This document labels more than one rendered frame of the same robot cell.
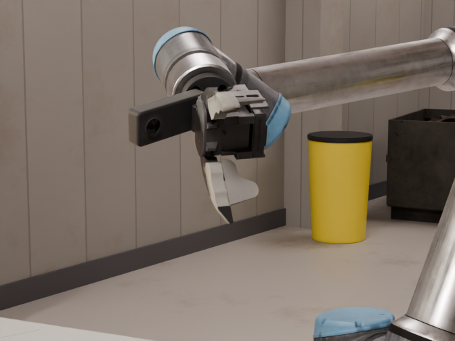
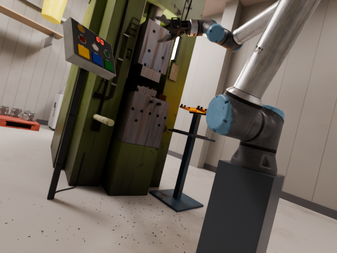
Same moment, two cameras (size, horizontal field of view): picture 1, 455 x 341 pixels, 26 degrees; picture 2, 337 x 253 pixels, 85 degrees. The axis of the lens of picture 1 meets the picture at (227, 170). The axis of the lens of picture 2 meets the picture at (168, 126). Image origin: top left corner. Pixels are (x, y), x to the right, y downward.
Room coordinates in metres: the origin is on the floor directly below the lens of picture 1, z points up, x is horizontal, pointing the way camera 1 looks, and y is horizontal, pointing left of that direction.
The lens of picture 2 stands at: (1.44, -1.08, 0.68)
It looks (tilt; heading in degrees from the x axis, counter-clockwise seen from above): 0 degrees down; 96
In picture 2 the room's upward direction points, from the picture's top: 14 degrees clockwise
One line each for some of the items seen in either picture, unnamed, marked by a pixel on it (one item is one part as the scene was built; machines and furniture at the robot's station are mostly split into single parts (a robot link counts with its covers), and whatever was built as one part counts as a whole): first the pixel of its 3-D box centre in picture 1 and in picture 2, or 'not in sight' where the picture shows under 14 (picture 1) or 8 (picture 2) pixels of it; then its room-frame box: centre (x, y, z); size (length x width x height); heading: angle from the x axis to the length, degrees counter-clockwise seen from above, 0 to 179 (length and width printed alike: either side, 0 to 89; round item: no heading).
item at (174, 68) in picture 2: not in sight; (173, 72); (1.16, 0.86, 1.27); 0.09 x 0.02 x 0.17; 40
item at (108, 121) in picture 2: not in sight; (102, 119); (0.81, 0.26, 0.62); 0.44 x 0.05 x 0.05; 130
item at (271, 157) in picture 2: not in sight; (255, 156); (1.76, -0.24, 0.65); 0.19 x 0.19 x 0.10
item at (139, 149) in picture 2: not in sight; (124, 161); (0.91, 0.76, 0.23); 0.56 x 0.38 x 0.47; 130
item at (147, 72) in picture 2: not in sight; (141, 76); (0.87, 0.71, 1.12); 0.42 x 0.20 x 0.10; 130
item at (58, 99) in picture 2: not in sight; (69, 106); (-1.36, 3.00, 0.60); 0.66 x 0.54 x 1.20; 53
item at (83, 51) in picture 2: not in sight; (83, 52); (0.71, -0.02, 1.01); 0.07 x 0.05 x 0.07; 65
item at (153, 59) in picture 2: not in sight; (150, 54); (0.91, 0.74, 1.36); 0.42 x 0.39 x 0.40; 130
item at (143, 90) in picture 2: not in sight; (137, 91); (0.87, 0.71, 0.96); 0.42 x 0.20 x 0.09; 130
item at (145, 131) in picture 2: not in sight; (135, 118); (0.91, 0.76, 0.69); 0.56 x 0.38 x 0.45; 130
